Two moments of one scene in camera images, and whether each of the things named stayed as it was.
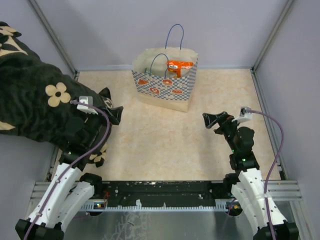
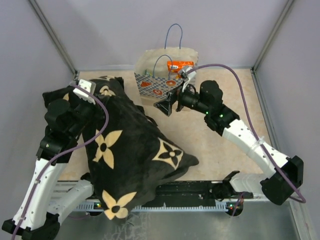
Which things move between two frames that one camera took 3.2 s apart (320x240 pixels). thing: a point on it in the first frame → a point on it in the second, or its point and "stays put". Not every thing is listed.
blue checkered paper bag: [157, 85] stays put
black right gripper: [223, 119] → [165, 106]
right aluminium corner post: [284, 14] stays put
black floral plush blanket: [39, 102] → [125, 154]
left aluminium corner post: [55, 39] stays put
